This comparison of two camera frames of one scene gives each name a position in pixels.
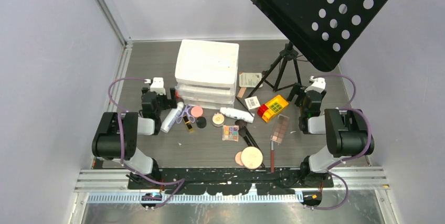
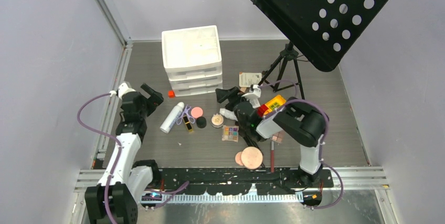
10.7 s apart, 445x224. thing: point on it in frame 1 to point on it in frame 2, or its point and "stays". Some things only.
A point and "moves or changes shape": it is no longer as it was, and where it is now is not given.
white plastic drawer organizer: [206, 73] moves or changes shape
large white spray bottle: [173, 116] stays
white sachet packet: [250, 80] stays
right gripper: [295, 91] to [223, 95]
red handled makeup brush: [272, 157] stays
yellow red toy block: [271, 108] stays
